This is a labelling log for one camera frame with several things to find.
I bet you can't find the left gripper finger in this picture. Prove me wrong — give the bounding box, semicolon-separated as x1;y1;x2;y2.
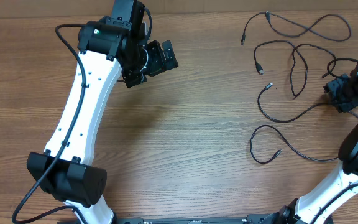
122;70;147;88
162;40;178;70

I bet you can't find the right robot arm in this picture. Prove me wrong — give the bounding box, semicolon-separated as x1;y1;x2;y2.
262;61;358;223

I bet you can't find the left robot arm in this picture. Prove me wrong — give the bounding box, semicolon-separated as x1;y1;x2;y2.
27;1;178;223

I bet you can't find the cardboard wall panel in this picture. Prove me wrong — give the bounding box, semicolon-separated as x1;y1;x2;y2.
0;0;358;18

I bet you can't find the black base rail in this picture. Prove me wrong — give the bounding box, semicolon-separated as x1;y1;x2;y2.
112;213;278;224

